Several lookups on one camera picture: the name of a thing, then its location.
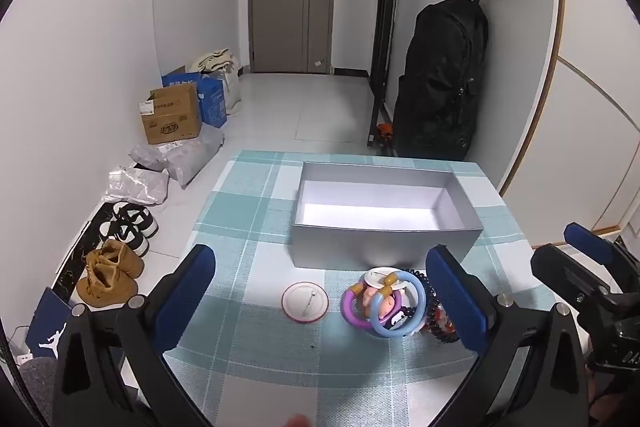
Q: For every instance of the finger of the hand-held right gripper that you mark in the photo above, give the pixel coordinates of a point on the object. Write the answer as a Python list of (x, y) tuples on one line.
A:
[(590, 241), (560, 269)]

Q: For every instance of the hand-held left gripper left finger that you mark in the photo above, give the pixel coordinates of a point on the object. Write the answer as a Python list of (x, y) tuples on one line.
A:
[(187, 292)]

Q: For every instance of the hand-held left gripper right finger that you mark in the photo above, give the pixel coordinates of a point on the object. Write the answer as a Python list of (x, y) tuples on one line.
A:
[(457, 297)]

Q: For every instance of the silver cardboard box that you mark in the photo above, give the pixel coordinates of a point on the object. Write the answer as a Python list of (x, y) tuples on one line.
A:
[(380, 247)]

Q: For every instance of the tan suede boot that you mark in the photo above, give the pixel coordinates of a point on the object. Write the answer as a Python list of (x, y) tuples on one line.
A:
[(102, 284), (122, 257)]

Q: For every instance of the black and white sneaker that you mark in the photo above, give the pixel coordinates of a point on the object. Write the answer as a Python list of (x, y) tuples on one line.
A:
[(137, 219), (125, 239)]

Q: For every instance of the teal plaid tablecloth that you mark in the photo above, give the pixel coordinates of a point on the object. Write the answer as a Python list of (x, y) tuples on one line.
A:
[(260, 217)]

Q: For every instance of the white parcel bag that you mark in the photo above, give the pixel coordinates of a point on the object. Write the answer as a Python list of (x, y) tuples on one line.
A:
[(135, 187)]

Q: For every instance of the grey parcel bag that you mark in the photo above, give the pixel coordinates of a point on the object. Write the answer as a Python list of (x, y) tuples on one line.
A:
[(195, 154), (147, 154)]

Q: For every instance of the blue paper bag white logo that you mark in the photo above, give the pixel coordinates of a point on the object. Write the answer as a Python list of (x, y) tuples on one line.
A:
[(50, 322)]

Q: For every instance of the brown cardboard box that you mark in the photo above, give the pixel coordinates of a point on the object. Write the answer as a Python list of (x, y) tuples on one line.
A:
[(172, 117)]

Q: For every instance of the white power strip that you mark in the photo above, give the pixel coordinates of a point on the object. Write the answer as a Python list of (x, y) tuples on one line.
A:
[(21, 357)]

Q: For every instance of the grey fabric seat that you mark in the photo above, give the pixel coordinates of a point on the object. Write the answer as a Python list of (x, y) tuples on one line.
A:
[(37, 392)]

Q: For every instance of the orange and black tool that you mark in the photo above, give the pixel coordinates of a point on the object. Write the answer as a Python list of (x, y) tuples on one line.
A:
[(384, 132)]

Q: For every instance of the blue carton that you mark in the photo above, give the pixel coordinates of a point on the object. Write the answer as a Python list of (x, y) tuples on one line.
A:
[(175, 79), (212, 104)]

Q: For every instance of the white plastic bag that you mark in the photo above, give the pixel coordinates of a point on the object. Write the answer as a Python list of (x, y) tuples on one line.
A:
[(232, 92)]

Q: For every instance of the white wardrobe with wood trim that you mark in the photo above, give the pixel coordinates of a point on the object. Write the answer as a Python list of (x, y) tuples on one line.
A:
[(590, 32)]

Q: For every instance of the black backpack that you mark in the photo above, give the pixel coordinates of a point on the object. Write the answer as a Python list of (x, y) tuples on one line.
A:
[(440, 82)]

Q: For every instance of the black metal rack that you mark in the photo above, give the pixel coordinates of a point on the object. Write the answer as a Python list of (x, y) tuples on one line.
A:
[(387, 32)]

